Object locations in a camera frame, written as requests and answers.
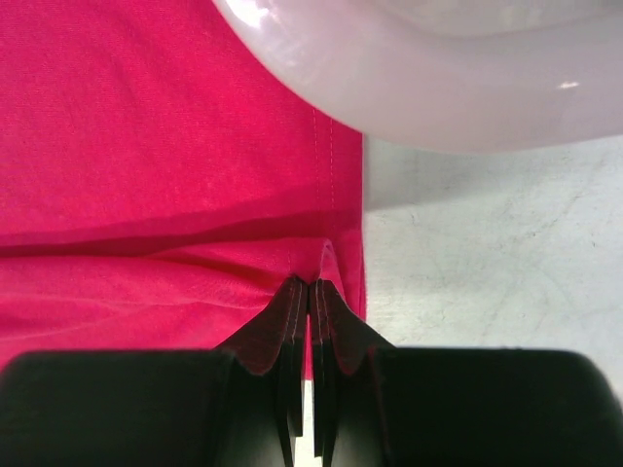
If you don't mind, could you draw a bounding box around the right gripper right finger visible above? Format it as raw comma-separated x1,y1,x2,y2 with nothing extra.
309,280,622,466

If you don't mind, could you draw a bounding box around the white plastic laundry basket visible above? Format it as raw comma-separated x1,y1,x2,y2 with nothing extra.
217,1,622,154

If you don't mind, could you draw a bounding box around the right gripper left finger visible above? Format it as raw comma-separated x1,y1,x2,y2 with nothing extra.
1,276,308,466

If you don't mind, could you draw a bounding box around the red t-shirt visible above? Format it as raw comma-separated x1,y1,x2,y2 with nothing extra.
1,1,366,361

